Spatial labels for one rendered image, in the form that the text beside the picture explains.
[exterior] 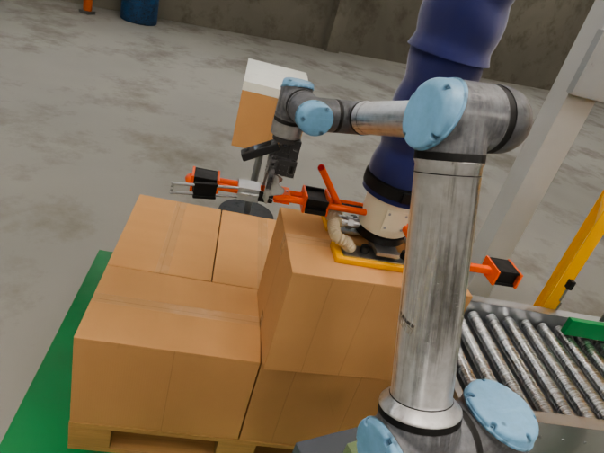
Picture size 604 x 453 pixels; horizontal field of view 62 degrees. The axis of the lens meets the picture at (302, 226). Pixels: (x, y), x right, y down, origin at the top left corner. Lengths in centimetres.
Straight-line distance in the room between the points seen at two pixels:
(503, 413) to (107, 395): 131
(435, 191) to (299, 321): 87
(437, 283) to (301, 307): 77
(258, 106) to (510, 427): 237
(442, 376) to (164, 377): 111
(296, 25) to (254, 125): 785
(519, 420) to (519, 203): 205
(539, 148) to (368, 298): 160
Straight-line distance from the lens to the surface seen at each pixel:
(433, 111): 82
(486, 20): 145
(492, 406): 107
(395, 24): 1203
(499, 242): 311
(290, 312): 157
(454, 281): 87
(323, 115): 132
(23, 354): 249
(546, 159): 296
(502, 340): 237
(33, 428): 223
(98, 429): 206
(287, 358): 170
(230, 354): 175
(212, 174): 156
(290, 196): 156
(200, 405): 191
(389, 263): 164
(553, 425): 203
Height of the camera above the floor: 176
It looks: 28 degrees down
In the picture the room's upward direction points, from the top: 17 degrees clockwise
